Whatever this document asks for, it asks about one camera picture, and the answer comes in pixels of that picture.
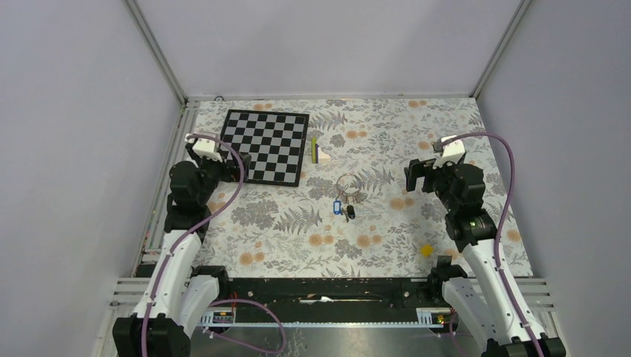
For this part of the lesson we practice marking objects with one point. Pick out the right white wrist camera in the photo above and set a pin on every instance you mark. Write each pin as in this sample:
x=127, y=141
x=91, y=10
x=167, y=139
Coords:
x=451, y=151

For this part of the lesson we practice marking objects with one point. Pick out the black white chessboard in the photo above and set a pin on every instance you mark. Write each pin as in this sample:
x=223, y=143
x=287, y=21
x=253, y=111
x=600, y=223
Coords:
x=275, y=142

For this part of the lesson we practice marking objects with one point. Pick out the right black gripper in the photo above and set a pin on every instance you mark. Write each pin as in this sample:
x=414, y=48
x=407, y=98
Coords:
x=417, y=169

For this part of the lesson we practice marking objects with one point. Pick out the floral patterned mat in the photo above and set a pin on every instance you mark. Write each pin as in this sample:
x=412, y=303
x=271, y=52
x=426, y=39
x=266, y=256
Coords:
x=271, y=231

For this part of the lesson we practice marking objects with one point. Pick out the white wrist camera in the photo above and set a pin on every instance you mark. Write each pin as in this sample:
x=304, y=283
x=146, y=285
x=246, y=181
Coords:
x=451, y=151
x=203, y=148

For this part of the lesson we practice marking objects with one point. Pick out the green white small block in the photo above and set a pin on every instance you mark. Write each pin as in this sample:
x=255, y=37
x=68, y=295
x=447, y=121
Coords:
x=318, y=155

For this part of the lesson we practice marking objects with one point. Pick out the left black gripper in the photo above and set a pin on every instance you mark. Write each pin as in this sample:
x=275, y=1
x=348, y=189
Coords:
x=230, y=173

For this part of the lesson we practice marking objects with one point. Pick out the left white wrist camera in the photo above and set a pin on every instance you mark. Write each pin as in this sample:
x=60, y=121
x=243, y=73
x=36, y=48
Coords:
x=203, y=148

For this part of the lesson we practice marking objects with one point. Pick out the yellow small cube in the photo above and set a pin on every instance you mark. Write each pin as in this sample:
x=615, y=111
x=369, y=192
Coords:
x=426, y=250

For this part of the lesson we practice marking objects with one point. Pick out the white slotted cable duct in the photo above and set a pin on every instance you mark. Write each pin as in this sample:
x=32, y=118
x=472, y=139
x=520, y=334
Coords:
x=251, y=317

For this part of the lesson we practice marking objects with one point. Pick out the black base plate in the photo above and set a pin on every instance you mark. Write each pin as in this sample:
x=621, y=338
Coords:
x=272, y=295

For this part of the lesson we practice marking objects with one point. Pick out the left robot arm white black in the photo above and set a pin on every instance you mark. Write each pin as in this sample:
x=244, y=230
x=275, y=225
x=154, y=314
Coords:
x=163, y=321

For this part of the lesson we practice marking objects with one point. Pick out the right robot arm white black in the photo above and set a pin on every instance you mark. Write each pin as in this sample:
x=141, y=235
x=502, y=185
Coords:
x=499, y=318

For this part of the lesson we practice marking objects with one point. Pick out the blue tag key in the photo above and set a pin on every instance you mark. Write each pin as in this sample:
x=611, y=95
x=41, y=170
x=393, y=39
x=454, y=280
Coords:
x=337, y=207

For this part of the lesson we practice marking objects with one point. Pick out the metal keyring with keys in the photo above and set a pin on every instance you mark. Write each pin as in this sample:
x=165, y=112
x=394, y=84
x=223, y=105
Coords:
x=350, y=189

